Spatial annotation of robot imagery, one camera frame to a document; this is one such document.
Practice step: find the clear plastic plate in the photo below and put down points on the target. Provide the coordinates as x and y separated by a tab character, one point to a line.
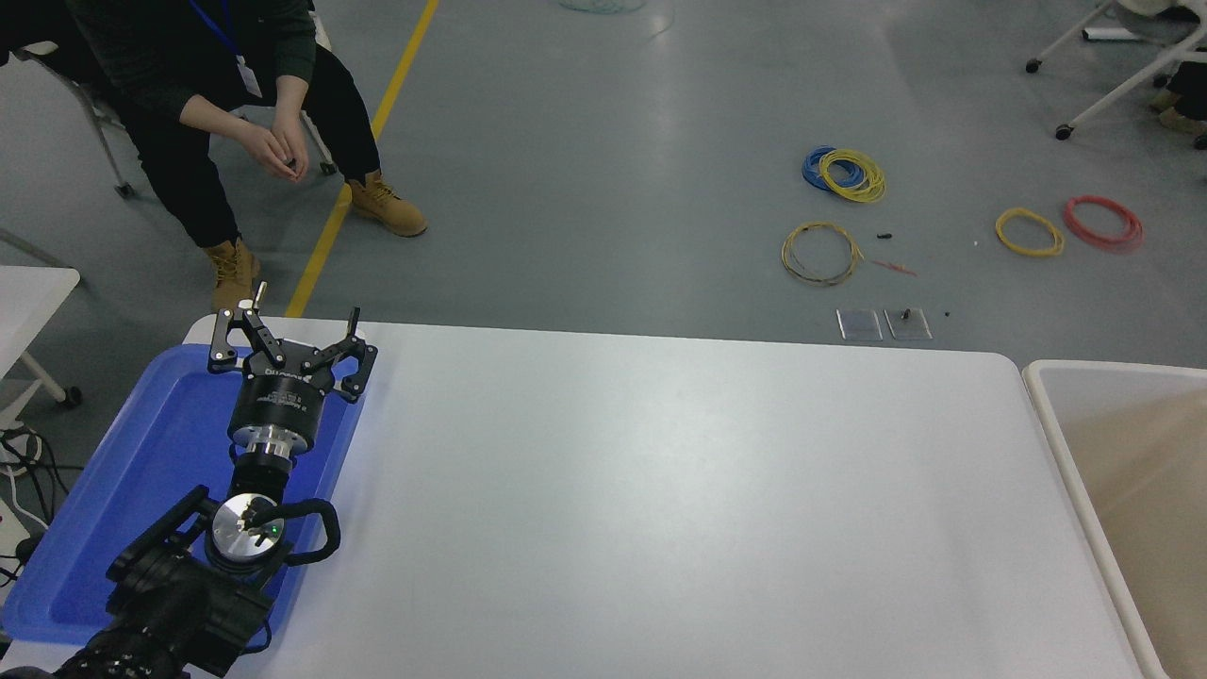
859	324
907	325

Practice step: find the white wheeled furniture frame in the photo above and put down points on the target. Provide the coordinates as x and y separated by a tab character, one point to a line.
1117	90

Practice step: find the person's left hand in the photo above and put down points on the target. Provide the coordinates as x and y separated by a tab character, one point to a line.
294	132

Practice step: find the white id badge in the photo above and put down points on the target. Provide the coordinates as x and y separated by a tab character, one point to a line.
249	77

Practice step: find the person's left forearm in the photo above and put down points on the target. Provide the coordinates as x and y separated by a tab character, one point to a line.
290	94

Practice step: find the person's right forearm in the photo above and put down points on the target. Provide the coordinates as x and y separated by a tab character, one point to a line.
212	118

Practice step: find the large pale bin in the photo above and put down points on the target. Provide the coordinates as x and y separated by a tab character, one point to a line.
1141	490

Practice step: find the person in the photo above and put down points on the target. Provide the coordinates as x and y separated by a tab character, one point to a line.
151	57
28	28
1193	94

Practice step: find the grey wheeled chair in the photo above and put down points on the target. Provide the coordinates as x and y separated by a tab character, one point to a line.
102	141

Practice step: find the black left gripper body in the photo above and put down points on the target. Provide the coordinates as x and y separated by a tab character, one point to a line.
278	401

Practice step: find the grey metal leg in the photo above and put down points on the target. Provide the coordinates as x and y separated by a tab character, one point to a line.
28	248

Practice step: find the person's right hand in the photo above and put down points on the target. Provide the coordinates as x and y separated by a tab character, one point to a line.
269	151

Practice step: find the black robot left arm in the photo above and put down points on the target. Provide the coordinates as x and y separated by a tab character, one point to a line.
179	604

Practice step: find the blue plastic tray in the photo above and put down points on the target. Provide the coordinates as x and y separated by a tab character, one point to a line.
141	471

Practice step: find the white side table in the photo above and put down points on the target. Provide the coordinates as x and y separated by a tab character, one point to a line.
28	302

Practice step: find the white power strip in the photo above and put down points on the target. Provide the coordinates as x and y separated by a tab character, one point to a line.
11	533

